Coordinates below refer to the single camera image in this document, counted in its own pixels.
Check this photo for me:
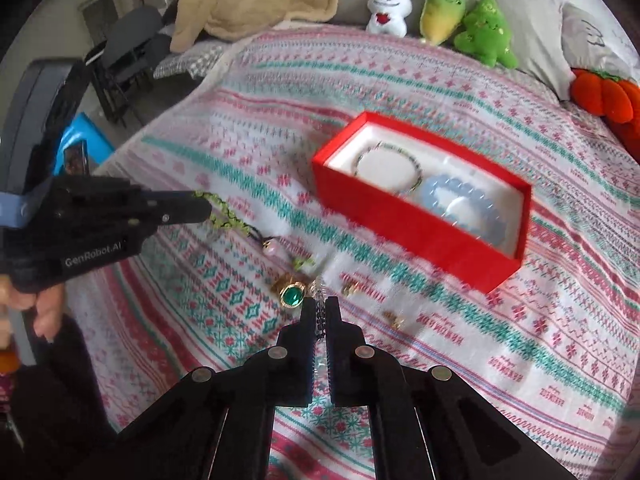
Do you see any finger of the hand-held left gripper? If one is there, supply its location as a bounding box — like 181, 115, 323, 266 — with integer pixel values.
60, 200, 214, 244
55, 177, 202, 212

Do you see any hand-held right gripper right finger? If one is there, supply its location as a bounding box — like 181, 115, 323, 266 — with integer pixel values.
324, 296, 576, 480

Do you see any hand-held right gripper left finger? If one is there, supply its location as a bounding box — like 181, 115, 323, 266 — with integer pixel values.
65, 297, 317, 480

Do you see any green cord necklace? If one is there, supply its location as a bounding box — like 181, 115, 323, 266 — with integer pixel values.
192, 190, 318, 273

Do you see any red jewelry box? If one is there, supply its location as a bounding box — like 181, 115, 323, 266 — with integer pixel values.
311, 111, 532, 295

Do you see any person's left hand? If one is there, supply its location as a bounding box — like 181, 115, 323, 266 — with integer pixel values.
0, 280, 65, 343

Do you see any blue stool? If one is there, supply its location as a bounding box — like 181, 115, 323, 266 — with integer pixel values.
55, 112, 116, 176

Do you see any black phone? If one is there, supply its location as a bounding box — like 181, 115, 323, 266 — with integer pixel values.
62, 141, 92, 177

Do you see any grey checkered cloth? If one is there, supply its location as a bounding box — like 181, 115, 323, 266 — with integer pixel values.
152, 40, 231, 81

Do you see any person's dark clothing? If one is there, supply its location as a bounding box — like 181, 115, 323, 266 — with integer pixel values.
0, 310, 126, 480

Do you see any black chair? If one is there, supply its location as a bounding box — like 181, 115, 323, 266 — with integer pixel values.
85, 7, 173, 126

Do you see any patterned knit bedspread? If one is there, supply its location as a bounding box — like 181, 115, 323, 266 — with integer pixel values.
65, 22, 640, 480

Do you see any beige fleece blanket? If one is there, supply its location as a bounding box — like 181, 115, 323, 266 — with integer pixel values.
170, 0, 368, 53

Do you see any white bunny plush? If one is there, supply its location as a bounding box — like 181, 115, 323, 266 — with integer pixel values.
366, 0, 416, 38

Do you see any yellow green carrot plush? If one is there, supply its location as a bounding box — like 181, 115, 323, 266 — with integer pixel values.
419, 0, 467, 46

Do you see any green tree plush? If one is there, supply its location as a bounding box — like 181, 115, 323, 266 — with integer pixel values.
452, 0, 520, 69

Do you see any orange pumpkin plush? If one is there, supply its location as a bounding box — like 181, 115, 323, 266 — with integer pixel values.
570, 67, 640, 161

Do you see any grey printed pillow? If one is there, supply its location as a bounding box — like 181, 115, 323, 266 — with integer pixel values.
560, 2, 638, 83

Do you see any pale blue beaded bracelet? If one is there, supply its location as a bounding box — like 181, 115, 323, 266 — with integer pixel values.
417, 172, 501, 248

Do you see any thin white beaded bracelet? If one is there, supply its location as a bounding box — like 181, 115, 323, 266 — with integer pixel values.
354, 141, 425, 195

